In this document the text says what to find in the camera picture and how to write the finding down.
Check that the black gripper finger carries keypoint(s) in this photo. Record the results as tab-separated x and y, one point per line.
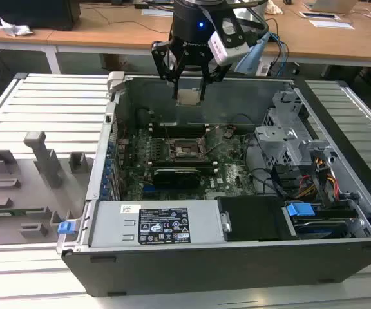
164	61
214	74

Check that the silver square CPU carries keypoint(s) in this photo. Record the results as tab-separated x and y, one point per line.
188	96

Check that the black RAM slot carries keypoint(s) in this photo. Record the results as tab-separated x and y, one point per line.
179	132
182	163
205	169
179	125

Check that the CPU socket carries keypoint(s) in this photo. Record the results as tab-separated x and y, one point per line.
185	151

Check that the white paper sheet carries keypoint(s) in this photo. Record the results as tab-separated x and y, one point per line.
330	24
156	13

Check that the white power strip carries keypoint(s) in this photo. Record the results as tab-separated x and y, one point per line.
263	69

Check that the wooden desk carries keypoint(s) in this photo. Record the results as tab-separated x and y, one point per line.
124	32
27	37

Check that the brown cardboard box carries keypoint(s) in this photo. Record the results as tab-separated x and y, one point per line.
114	61

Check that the black power strip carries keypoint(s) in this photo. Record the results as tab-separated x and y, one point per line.
143	5

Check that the round coin battery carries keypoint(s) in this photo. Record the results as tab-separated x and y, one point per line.
228	132

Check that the grey metal drive cage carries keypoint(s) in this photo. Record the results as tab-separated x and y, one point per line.
269	141

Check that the beige crumpled lump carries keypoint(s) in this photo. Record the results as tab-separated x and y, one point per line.
275	8

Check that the green motherboard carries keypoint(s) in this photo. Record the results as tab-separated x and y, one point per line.
234	180

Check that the white-framed tablet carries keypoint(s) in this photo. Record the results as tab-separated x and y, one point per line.
320	14

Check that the silver laptop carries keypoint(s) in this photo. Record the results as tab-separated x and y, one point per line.
330	4

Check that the black computer box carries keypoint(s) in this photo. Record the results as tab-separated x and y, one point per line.
27	13

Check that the black plastic shroud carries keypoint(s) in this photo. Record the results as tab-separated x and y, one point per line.
253	219

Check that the crumpled white paper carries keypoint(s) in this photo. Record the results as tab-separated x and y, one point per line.
15	29

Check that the hard disk in blue carrier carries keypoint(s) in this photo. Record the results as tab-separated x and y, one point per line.
299	210

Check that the grey power supply, black label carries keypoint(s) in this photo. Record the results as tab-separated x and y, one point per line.
114	225

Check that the blue plastic case latch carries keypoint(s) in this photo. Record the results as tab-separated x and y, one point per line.
64	228

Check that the grey parts rack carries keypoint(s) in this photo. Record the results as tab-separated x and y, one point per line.
21	193

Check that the black open PC case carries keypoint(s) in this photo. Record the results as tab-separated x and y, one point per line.
205	270

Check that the green RAM stick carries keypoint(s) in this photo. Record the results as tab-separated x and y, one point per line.
27	211

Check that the white wrist camera, black bracket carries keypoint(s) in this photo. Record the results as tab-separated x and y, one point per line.
225	53

